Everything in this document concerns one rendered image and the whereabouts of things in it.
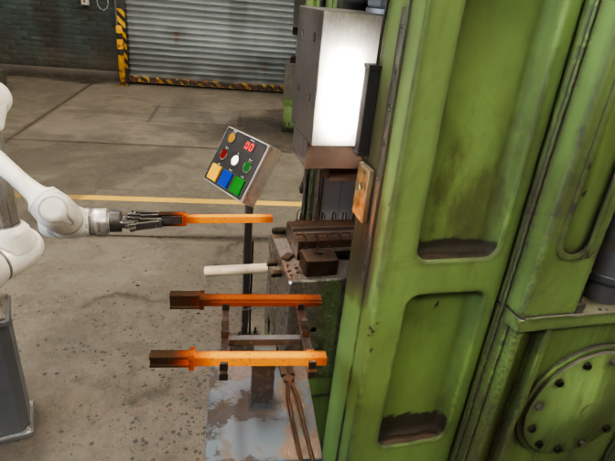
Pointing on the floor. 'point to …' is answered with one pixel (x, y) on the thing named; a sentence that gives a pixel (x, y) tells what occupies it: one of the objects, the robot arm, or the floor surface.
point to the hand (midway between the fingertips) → (171, 219)
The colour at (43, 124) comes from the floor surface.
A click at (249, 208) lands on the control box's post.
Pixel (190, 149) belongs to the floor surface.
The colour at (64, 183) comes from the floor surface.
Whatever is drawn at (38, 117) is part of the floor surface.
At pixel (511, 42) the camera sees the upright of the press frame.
